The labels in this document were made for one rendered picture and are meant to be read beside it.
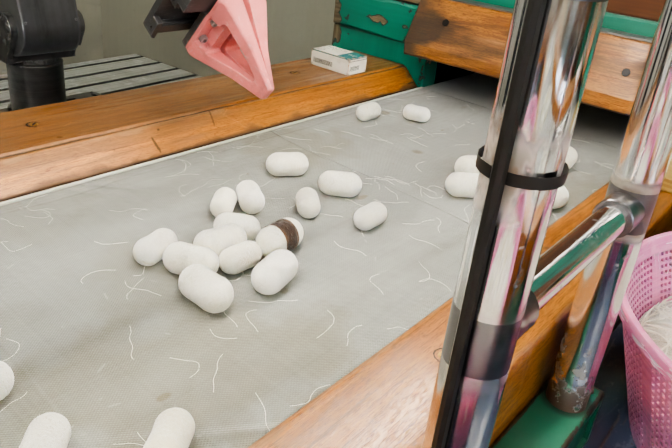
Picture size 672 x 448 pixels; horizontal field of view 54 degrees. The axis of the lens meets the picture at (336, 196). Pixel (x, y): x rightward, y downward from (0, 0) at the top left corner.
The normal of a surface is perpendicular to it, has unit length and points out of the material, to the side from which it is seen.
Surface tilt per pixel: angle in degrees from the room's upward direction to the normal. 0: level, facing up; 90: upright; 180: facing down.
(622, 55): 66
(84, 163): 45
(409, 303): 0
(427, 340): 0
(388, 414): 0
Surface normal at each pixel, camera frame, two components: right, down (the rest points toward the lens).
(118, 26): -0.59, 0.29
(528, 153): -0.23, 0.40
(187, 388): 0.10, -0.90
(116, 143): 0.61, -0.39
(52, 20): 0.74, 0.13
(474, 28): -0.55, -0.10
